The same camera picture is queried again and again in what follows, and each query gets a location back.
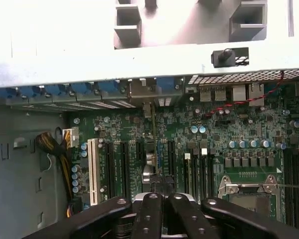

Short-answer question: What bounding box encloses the white power connector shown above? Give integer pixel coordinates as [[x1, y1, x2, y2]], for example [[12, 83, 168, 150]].
[[63, 127, 80, 148]]

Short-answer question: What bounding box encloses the short black expansion slot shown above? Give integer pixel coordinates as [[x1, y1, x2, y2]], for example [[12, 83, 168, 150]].
[[136, 141, 146, 162]]

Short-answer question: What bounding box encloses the grey parts rack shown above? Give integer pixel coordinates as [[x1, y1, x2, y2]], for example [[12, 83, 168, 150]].
[[113, 0, 296, 49]]

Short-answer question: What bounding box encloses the green motherboard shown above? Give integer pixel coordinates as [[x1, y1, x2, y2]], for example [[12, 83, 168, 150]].
[[69, 99, 299, 239]]

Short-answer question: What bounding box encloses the CPU socket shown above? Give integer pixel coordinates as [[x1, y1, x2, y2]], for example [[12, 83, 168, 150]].
[[218, 174, 284, 226]]

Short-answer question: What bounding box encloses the red black twisted wire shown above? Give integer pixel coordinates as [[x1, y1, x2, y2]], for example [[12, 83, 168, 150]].
[[203, 70, 286, 118]]

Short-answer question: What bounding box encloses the white expansion slot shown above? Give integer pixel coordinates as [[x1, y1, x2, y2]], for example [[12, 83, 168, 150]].
[[87, 138, 101, 207]]

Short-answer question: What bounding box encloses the open black PC case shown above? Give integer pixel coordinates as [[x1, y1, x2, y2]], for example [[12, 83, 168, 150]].
[[0, 46, 299, 239]]

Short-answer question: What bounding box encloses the yellow black power wire bundle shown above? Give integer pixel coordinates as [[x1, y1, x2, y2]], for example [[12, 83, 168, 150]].
[[34, 131, 81, 218]]

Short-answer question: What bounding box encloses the blue expansion slot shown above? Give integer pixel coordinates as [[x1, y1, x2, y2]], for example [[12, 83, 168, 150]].
[[156, 139, 164, 175]]

